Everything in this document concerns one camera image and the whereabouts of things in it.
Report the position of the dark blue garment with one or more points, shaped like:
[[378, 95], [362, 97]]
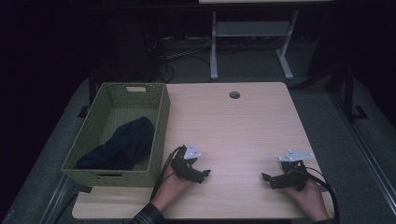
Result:
[[124, 146]]

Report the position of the person's right hand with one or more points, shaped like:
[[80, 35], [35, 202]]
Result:
[[311, 200]]

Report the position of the person's left hand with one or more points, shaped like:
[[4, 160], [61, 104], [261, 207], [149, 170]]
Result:
[[169, 191]]

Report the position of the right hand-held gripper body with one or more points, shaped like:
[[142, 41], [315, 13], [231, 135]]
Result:
[[295, 175]]

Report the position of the green woven basket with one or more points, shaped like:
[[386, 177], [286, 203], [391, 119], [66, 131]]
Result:
[[124, 105]]

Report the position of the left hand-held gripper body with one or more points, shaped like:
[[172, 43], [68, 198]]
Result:
[[182, 166]]

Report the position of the black metal stand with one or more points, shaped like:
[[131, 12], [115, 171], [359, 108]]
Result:
[[349, 93]]

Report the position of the white metal desk frame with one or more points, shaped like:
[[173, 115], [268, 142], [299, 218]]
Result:
[[213, 46]]

